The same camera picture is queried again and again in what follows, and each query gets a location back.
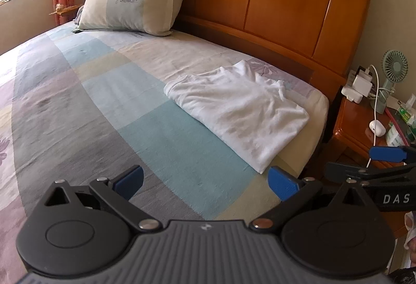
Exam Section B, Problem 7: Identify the white printed sweatshirt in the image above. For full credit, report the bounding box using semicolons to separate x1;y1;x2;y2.
164;60;310;175

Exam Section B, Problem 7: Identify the wooden bedside shelf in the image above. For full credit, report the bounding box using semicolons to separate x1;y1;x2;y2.
49;4;84;16

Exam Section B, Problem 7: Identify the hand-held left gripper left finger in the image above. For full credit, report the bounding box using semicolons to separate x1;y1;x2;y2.
38;164;163;234

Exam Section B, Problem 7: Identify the wooden nightstand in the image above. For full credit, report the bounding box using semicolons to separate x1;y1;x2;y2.
320;97;416;239

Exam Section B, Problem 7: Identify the green handheld fan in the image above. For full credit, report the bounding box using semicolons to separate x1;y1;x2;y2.
370;49;409;114

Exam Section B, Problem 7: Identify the white charger block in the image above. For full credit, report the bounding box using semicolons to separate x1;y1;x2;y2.
341;66;376;104

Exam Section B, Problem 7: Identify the grey crumpled cloth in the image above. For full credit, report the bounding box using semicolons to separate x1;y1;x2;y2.
73;7;86;34

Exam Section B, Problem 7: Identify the patchwork floral bed sheet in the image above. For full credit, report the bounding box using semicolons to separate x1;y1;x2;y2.
0;19;329;278

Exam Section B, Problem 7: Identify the person's right hand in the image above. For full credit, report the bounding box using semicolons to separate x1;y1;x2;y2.
404;211;416;250

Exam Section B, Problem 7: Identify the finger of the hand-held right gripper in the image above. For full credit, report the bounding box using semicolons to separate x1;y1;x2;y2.
325;162;416;190
370;145;416;164

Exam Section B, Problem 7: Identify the green tissue packet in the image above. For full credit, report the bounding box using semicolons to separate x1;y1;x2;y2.
397;101;416;124

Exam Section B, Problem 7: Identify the white charging cable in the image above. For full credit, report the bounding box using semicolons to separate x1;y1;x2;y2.
363;64;383;169

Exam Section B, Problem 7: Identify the white mouse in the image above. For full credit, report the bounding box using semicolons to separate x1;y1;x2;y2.
368;120;386;137

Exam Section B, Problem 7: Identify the wooden bed headboard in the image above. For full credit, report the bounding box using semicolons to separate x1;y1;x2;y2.
109;0;381;142

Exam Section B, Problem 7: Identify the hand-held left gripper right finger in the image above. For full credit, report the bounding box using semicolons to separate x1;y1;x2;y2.
249;165;375;234

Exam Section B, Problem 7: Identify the green and white bottle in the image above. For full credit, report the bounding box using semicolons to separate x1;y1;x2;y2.
385;124;405;148

